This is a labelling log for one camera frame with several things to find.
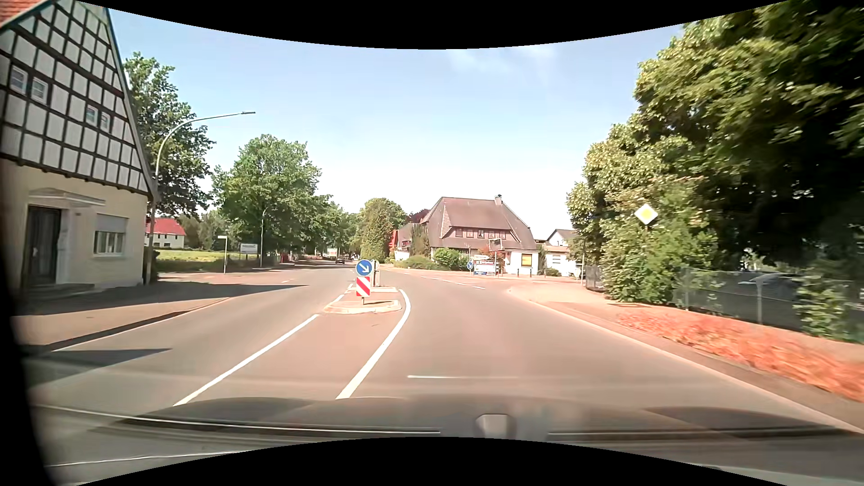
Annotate green bushes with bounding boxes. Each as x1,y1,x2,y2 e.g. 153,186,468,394
402,247,471,272

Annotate brown-roofed house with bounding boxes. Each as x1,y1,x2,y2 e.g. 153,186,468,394
391,195,541,276

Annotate conical green tree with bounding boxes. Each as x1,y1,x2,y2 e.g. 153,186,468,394
358,198,409,262

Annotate blue arrow sign with striped board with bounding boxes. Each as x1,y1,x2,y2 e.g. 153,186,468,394
355,258,374,306

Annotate kerbed traffic island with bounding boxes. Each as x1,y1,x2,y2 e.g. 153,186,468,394
323,285,403,315

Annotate grey asphalt road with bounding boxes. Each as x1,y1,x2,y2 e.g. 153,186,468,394
27,262,864,486

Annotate road markings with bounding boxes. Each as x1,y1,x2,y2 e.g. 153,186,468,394
47,269,864,468

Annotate small white house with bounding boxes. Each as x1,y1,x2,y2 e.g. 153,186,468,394
537,228,583,278

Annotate row of trees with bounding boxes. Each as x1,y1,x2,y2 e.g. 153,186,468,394
177,134,360,261

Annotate car's own bonnet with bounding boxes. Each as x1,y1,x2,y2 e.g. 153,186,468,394
37,395,853,445

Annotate grass field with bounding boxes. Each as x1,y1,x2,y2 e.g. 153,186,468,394
153,249,263,274

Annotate white house with red roof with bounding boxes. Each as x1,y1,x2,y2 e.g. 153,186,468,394
145,217,187,250

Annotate tall green tree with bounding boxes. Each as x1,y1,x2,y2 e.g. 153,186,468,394
123,53,217,218

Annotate red paved pavement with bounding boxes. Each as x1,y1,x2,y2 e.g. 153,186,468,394
506,278,864,428

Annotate dark mesh fence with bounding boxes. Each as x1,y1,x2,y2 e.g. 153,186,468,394
585,265,864,338

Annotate large trees and bushes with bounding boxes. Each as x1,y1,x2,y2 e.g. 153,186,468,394
566,1,864,342

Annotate pavement beside half-timbered building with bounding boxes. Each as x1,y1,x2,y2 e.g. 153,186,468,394
12,270,271,353

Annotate half-timbered building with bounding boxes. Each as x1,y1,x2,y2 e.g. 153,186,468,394
0,0,160,293

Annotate curved street lamp post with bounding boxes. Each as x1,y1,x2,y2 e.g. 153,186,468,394
144,111,257,286

